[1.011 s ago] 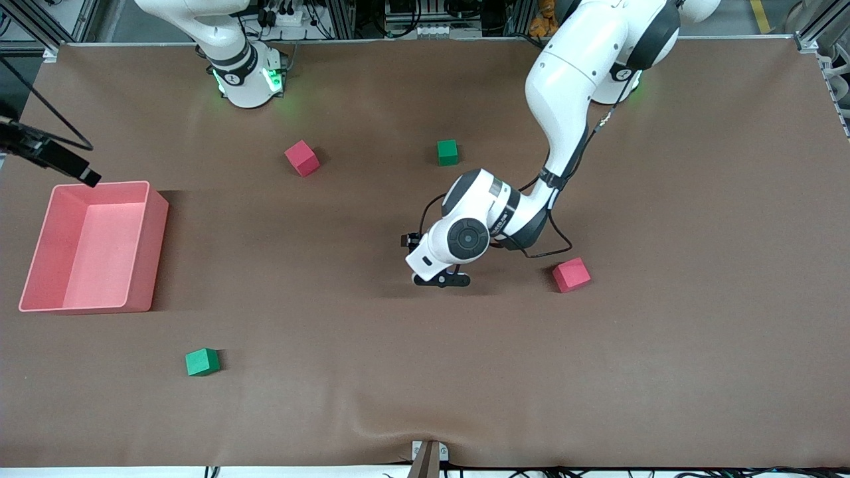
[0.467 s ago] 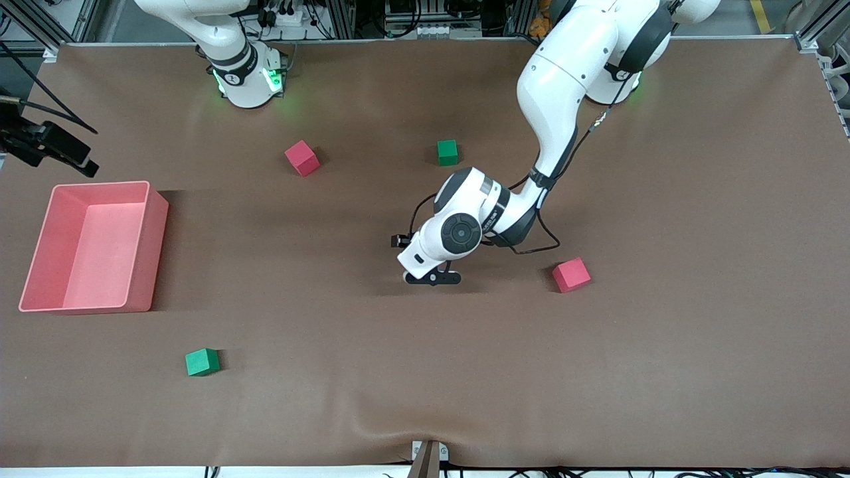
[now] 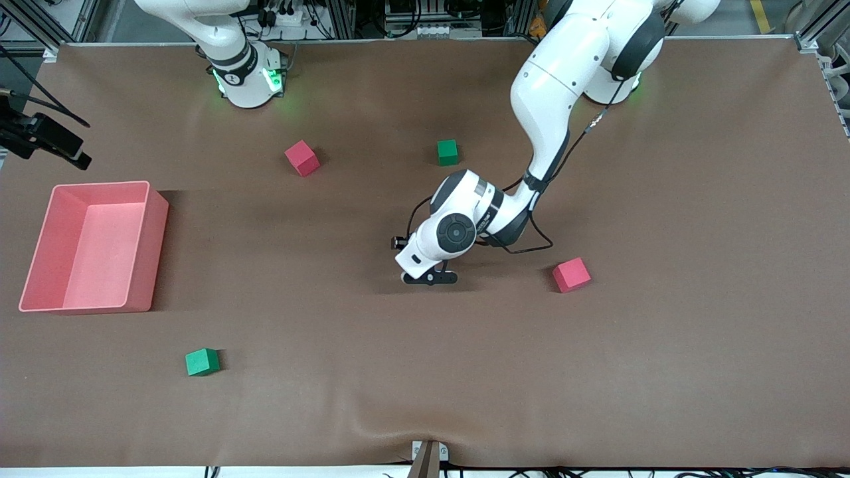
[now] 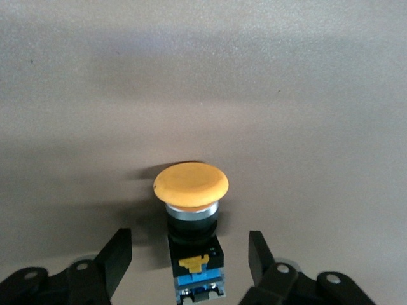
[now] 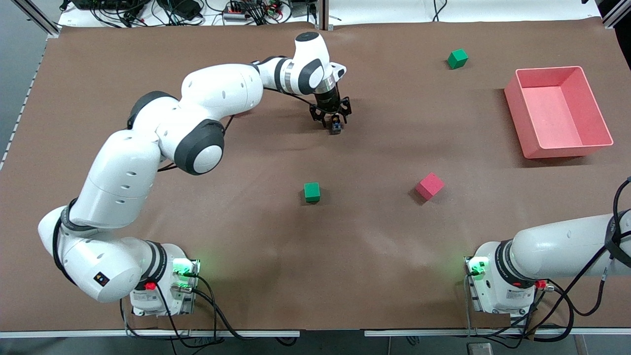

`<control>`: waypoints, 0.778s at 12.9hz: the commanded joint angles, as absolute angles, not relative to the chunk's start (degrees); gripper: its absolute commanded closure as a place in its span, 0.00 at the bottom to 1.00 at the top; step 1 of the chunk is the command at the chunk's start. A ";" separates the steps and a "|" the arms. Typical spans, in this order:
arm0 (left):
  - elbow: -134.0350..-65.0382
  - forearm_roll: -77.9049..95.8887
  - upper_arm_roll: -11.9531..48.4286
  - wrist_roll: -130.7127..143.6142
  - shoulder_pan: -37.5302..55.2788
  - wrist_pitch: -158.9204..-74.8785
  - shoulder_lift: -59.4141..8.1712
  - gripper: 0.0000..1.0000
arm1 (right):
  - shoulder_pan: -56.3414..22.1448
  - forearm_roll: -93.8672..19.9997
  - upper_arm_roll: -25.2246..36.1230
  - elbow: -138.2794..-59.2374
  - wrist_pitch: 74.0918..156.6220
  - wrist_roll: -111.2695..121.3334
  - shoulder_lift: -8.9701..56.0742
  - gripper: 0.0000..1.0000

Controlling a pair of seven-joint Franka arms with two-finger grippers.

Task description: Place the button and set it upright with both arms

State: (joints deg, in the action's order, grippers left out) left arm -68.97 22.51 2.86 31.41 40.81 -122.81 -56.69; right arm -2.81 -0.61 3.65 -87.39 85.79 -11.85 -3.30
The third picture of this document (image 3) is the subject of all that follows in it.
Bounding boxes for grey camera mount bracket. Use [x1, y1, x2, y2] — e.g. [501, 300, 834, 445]
[411, 440, 450, 478]

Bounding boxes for pink foam cube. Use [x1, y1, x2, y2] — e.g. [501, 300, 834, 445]
[552, 257, 592, 293]
[284, 139, 321, 177]

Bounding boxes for brown table cover sheet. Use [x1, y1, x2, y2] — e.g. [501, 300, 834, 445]
[0, 39, 850, 469]

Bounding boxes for long white power strip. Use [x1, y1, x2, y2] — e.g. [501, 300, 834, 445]
[384, 23, 483, 39]

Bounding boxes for white power strip with plugs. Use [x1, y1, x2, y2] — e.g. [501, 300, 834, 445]
[262, 5, 316, 29]

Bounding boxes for pink plastic bin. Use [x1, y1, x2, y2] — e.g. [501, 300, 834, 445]
[19, 181, 169, 313]

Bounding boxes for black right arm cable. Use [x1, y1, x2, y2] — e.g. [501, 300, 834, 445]
[0, 43, 90, 128]

